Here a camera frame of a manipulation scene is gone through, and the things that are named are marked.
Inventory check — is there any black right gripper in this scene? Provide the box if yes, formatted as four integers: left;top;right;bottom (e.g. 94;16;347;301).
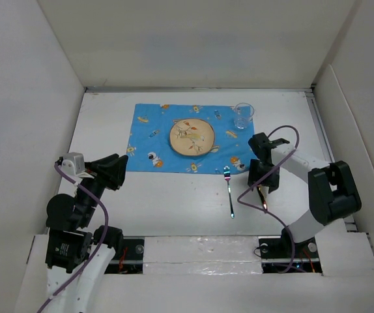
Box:
248;158;281;192

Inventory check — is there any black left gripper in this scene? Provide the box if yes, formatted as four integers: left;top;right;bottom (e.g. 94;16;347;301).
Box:
76;152;128;225

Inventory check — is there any iridescent fork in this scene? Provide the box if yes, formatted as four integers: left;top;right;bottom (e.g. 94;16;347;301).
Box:
223;166;235;219

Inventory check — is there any blue space-print cloth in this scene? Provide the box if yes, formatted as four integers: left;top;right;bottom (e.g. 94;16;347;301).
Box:
126;104;255;175

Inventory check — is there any iridescent knife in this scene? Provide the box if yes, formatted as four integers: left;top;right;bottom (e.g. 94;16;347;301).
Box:
257;185;268;211

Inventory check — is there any clear plastic cup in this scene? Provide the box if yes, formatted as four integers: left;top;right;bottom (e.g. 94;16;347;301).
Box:
233;102;255;129

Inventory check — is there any beige bird-pattern plate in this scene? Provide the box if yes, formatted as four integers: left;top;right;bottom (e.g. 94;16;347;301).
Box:
169;118;216;157

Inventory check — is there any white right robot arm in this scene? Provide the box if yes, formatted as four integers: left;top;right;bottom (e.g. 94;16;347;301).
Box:
248;132;362;257

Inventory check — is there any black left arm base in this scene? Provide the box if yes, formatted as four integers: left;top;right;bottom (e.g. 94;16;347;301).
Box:
105;237;145;275

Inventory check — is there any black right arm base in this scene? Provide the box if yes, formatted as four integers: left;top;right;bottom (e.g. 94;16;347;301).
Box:
253;231;323;274

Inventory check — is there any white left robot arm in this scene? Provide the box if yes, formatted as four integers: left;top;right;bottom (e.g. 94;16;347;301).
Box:
39;153;128;312

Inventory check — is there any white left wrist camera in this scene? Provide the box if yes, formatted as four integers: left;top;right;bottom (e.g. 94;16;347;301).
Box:
57;152;93;179

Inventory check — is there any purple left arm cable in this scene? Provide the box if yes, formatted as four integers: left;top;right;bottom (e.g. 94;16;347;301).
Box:
38;162;111;313

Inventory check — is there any aluminium rail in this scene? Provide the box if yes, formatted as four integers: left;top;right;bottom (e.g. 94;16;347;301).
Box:
304;89;358;233

